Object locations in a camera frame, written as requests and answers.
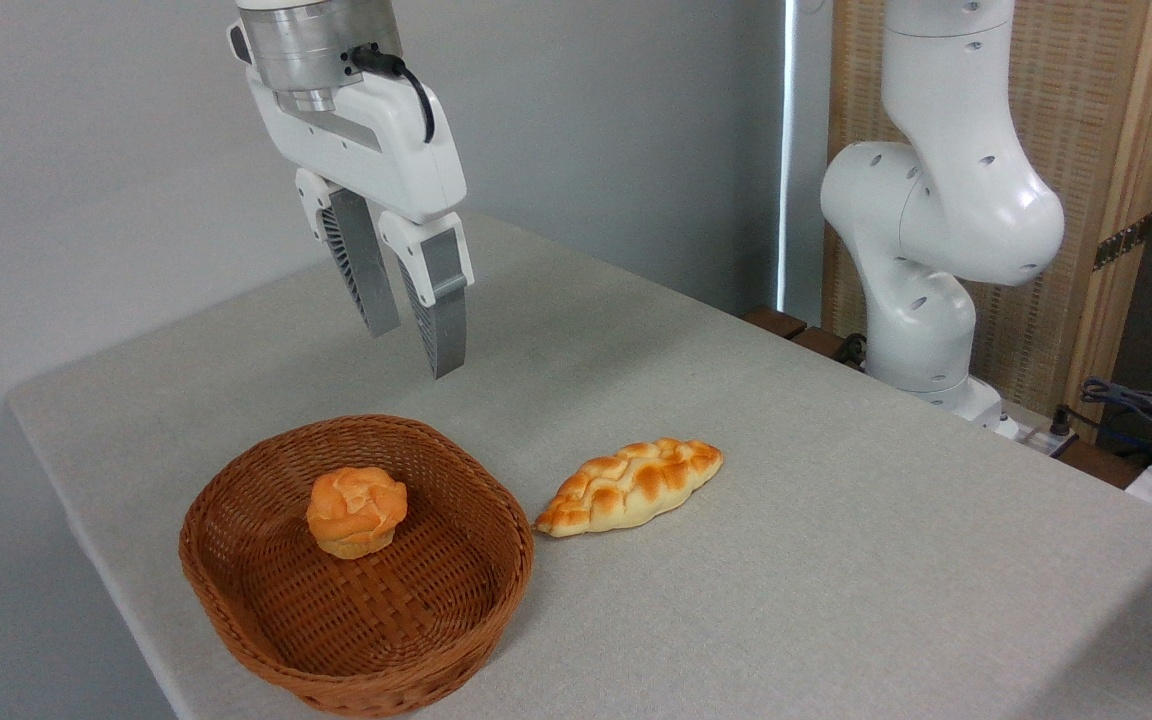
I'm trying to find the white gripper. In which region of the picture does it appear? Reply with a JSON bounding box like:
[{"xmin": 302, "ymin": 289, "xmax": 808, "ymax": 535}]
[{"xmin": 228, "ymin": 20, "xmax": 475, "ymax": 380}]

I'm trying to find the round orange bread bun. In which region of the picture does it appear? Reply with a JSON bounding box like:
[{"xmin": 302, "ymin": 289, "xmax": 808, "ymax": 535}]
[{"xmin": 306, "ymin": 466, "xmax": 409, "ymax": 560}]

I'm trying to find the long braided bread loaf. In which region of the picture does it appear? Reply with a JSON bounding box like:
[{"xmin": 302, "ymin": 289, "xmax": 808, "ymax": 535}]
[{"xmin": 534, "ymin": 438, "xmax": 725, "ymax": 539}]

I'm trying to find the brown woven wicker basket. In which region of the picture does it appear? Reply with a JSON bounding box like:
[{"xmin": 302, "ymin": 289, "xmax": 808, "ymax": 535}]
[{"xmin": 179, "ymin": 414, "xmax": 535, "ymax": 717}]

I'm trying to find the dark brown wooden ledge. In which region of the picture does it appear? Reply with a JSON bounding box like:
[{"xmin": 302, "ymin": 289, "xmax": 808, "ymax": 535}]
[{"xmin": 741, "ymin": 305, "xmax": 865, "ymax": 373}]

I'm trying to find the white power strip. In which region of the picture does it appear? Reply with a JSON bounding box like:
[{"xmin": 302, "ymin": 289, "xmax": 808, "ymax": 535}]
[{"xmin": 994, "ymin": 400, "xmax": 1079, "ymax": 457}]

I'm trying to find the woven rattan wooden screen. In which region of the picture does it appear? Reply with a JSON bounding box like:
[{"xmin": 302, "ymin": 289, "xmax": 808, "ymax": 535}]
[{"xmin": 824, "ymin": 0, "xmax": 1152, "ymax": 441}]

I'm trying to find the metal screen hinge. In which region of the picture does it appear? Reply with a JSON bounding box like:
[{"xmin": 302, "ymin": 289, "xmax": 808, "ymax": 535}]
[{"xmin": 1093, "ymin": 214, "xmax": 1152, "ymax": 272}]

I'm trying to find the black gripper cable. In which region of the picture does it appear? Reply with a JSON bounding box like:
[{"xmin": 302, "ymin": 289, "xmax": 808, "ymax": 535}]
[{"xmin": 351, "ymin": 45, "xmax": 436, "ymax": 144}]

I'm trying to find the white vertical wall trim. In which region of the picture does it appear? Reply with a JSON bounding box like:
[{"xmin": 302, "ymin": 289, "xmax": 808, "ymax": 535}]
[{"xmin": 777, "ymin": 0, "xmax": 800, "ymax": 313}]

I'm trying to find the tangled dark cable bundle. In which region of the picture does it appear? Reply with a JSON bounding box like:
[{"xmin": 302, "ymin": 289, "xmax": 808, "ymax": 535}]
[{"xmin": 1051, "ymin": 378, "xmax": 1152, "ymax": 463}]

